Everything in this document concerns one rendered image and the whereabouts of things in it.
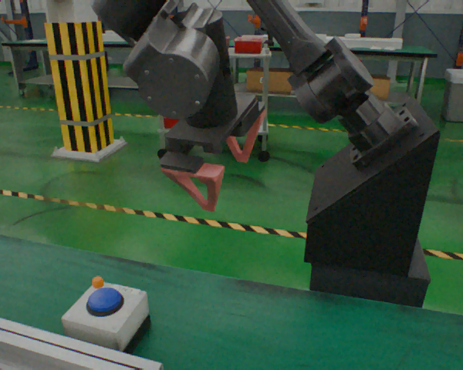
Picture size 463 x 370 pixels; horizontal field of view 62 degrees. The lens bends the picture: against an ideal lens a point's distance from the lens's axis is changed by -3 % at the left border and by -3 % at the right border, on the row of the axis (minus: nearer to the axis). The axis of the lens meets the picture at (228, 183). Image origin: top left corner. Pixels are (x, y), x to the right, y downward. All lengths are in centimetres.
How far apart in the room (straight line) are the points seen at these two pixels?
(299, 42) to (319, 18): 704
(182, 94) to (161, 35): 5
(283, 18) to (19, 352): 58
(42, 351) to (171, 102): 29
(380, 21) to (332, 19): 82
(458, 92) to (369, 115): 451
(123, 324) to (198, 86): 31
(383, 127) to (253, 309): 35
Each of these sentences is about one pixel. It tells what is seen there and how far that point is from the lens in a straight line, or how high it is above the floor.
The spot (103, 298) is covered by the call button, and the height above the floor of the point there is 85.
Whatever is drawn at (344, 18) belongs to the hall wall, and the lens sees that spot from 769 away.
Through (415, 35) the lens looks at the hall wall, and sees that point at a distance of 779.
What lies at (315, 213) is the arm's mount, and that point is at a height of 88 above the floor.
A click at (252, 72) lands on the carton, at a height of 44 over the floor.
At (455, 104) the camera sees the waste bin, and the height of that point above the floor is 21.
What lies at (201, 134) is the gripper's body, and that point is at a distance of 41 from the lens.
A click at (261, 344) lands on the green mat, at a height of 78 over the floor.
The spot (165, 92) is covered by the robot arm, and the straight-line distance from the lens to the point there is 32.
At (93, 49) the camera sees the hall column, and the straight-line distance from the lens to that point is 352.
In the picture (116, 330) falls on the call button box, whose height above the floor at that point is 84.
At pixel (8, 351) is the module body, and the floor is 85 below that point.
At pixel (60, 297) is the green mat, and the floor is 78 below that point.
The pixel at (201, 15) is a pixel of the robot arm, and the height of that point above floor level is 118.
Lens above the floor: 118
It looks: 24 degrees down
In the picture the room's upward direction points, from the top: straight up
